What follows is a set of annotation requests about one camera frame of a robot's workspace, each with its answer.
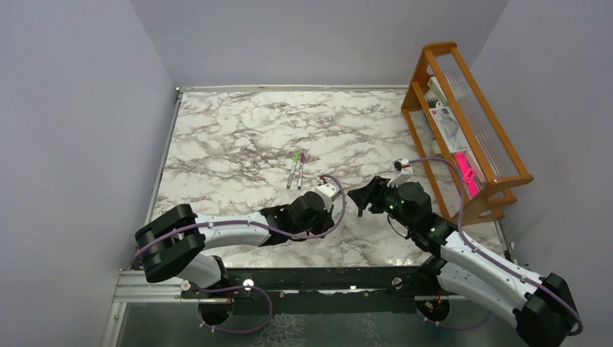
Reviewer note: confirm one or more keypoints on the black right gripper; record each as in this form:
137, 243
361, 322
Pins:
373, 192

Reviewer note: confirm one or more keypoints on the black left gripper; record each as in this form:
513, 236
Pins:
327, 221

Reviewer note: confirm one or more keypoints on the white marker pen green tip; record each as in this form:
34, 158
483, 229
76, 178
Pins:
291, 175

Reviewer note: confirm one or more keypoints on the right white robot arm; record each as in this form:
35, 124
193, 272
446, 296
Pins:
540, 308

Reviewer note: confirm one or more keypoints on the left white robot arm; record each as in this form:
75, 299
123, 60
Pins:
174, 244

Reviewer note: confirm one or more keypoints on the orange wooden rack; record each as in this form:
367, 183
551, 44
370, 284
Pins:
493, 157

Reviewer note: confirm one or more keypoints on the white packaged item in rack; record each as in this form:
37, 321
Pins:
444, 118

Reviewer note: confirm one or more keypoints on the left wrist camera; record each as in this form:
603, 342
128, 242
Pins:
328, 192

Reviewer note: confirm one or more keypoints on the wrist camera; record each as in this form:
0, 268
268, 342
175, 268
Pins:
328, 192
403, 173

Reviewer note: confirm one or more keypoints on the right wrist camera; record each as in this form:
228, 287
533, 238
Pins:
403, 173

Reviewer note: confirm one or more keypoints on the black mounting rail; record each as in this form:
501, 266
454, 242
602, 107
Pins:
322, 290

